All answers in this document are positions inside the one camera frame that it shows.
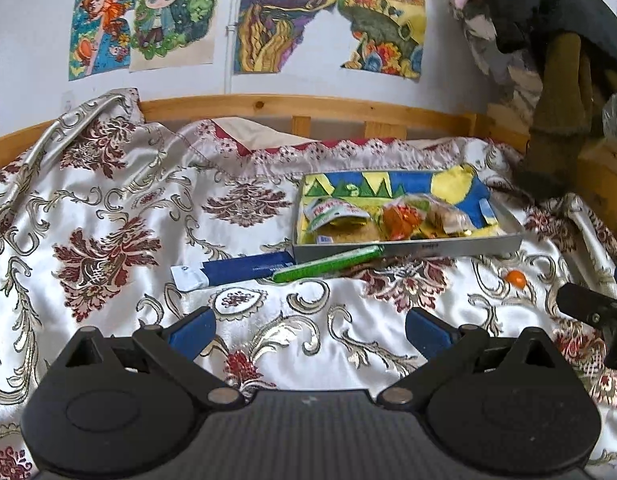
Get gold foil snack packet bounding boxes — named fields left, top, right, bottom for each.
left=411, top=221, right=473, bottom=240

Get small orange ball candy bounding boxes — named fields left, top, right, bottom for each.
left=505, top=270, right=527, bottom=289

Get orange red snack packet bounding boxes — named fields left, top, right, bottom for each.
left=381, top=197, right=428, bottom=242

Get green stick packet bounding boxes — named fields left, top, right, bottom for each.
left=270, top=245, right=383, bottom=284

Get brown hanging trousers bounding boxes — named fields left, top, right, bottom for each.
left=516, top=32, right=593, bottom=202

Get floral satin bed cover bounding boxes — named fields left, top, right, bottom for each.
left=0, top=89, right=617, bottom=479

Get blue white long packet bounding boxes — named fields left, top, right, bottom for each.
left=171, top=250, right=295, bottom=292

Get grey tray with drawing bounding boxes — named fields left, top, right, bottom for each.
left=291, top=165, right=522, bottom=262

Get peanut brittle clear packet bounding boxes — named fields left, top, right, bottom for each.
left=427, top=195, right=475, bottom=235

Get dark hanging clothes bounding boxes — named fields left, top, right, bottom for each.
left=485, top=0, right=617, bottom=72

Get white red snack pouch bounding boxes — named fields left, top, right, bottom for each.
left=304, top=197, right=371, bottom=232

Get blond child wall drawing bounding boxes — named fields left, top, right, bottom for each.
left=130, top=0, right=217, bottom=72

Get orange girl wall drawing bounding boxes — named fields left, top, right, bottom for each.
left=69, top=0, right=136, bottom=80

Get cream pillow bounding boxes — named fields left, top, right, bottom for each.
left=214, top=117, right=312, bottom=151

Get clear plastic bag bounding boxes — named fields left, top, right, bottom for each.
left=600, top=91, right=617, bottom=162

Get wooden bed rail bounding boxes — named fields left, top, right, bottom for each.
left=0, top=93, right=617, bottom=236

